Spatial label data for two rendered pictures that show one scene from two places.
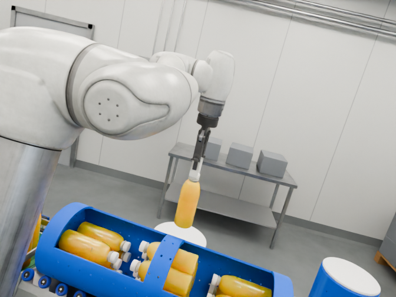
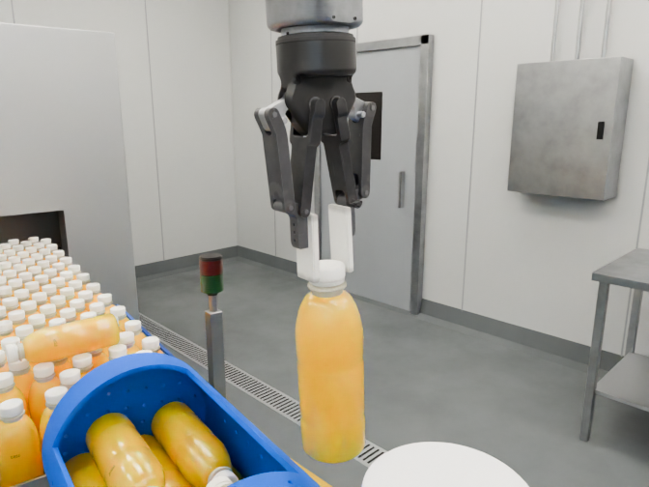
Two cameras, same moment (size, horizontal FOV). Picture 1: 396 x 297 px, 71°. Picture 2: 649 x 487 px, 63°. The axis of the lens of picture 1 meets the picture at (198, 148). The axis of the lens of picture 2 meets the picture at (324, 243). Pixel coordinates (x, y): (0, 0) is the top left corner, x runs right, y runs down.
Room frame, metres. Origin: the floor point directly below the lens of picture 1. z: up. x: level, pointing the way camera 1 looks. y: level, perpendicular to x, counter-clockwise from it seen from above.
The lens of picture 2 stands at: (0.59, -0.37, 1.63)
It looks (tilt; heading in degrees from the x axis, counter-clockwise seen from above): 13 degrees down; 43
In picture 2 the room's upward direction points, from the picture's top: straight up
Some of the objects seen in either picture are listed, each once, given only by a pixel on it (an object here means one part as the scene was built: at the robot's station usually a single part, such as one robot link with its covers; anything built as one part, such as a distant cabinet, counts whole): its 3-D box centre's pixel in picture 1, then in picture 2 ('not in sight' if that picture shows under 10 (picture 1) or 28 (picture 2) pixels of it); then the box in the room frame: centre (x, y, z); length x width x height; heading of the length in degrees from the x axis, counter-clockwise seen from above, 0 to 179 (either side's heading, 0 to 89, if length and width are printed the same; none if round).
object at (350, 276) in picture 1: (350, 274); not in sight; (1.31, -0.93, 1.03); 0.28 x 0.28 x 0.01
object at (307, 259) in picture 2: (194, 169); (307, 246); (0.96, -0.01, 1.50); 0.03 x 0.01 x 0.07; 81
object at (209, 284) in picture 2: not in sight; (211, 281); (1.40, 0.80, 1.18); 0.06 x 0.06 x 0.05
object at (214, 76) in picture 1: (214, 74); not in sight; (0.97, 0.00, 1.84); 0.13 x 0.11 x 0.16; 79
